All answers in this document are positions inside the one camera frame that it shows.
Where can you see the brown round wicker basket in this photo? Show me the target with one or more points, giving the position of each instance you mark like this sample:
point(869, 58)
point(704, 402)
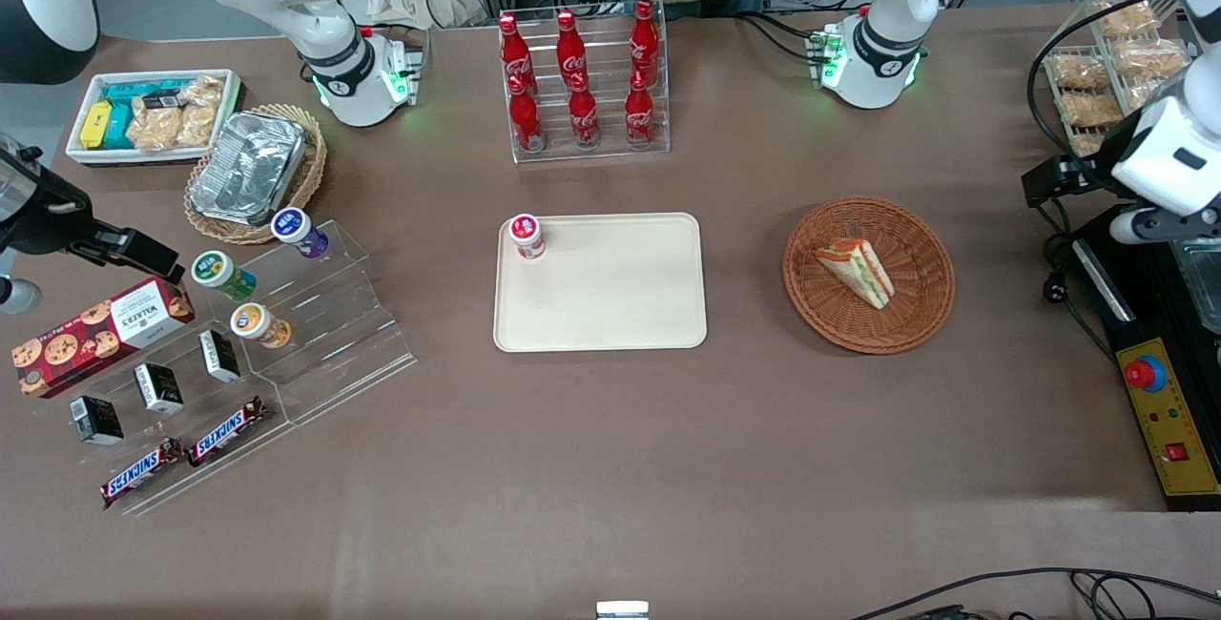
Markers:
point(906, 324)

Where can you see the orange yogurt cup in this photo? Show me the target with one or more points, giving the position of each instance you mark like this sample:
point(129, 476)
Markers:
point(256, 322)

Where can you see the white plastic bin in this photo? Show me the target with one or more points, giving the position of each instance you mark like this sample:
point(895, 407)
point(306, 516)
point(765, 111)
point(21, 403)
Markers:
point(81, 157)

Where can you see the clear bag of crackers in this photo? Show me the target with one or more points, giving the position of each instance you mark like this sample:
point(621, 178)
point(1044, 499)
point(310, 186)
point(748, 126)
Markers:
point(202, 110)
point(153, 129)

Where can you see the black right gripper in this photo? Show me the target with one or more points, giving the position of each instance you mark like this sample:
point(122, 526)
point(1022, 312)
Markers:
point(46, 216)

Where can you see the beige plastic tray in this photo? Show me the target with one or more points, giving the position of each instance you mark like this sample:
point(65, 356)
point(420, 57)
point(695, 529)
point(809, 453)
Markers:
point(601, 296)

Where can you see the small black carton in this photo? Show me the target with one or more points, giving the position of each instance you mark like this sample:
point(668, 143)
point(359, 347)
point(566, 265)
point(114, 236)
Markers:
point(97, 422)
point(159, 389)
point(220, 356)

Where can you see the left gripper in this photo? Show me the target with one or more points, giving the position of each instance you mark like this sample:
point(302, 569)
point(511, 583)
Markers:
point(1100, 165)

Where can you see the yellow small box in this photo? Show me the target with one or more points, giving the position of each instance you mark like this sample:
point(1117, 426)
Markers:
point(96, 124)

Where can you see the aluminium foil tray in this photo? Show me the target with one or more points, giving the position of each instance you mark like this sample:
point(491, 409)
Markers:
point(248, 167)

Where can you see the clear bag of pastry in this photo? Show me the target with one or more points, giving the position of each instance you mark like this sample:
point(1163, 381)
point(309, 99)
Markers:
point(1081, 72)
point(1149, 57)
point(1092, 110)
point(1149, 93)
point(1126, 17)
point(1089, 145)

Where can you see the black table appliance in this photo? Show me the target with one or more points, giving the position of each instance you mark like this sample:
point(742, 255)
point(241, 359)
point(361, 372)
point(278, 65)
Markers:
point(1159, 315)

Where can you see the red cola bottle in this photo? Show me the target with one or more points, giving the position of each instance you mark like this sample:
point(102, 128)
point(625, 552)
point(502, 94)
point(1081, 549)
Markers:
point(515, 52)
point(645, 38)
point(639, 113)
point(527, 119)
point(570, 48)
point(584, 114)

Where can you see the yellow emergency stop box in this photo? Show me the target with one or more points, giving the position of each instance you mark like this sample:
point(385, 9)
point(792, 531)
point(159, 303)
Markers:
point(1169, 420)

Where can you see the clear acrylic stepped display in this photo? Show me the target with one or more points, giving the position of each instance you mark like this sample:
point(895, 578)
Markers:
point(334, 343)

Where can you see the red cookie box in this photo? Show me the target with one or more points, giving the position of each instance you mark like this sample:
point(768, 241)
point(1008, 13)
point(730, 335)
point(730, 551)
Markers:
point(95, 334)

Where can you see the red-lidded white cup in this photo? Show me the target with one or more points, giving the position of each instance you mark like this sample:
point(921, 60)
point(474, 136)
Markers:
point(527, 234)

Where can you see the purple yogurt cup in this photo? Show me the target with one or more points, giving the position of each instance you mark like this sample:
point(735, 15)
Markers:
point(296, 229)

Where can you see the triangular sandwich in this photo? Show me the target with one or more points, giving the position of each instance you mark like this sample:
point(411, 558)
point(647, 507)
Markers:
point(858, 272)

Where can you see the snickers chocolate bar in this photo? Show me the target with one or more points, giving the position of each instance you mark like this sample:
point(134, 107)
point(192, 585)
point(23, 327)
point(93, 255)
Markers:
point(141, 473)
point(227, 431)

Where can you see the teal snack box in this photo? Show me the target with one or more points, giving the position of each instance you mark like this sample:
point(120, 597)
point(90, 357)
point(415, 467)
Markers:
point(124, 100)

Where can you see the clear acrylic bottle rack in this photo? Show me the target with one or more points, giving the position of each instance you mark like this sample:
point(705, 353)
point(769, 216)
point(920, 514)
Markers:
point(610, 148)

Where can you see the green yogurt cup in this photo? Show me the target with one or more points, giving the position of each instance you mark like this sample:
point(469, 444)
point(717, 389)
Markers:
point(217, 272)

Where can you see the tan oval wicker basket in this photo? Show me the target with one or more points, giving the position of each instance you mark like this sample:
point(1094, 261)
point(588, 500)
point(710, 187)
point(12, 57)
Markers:
point(310, 181)

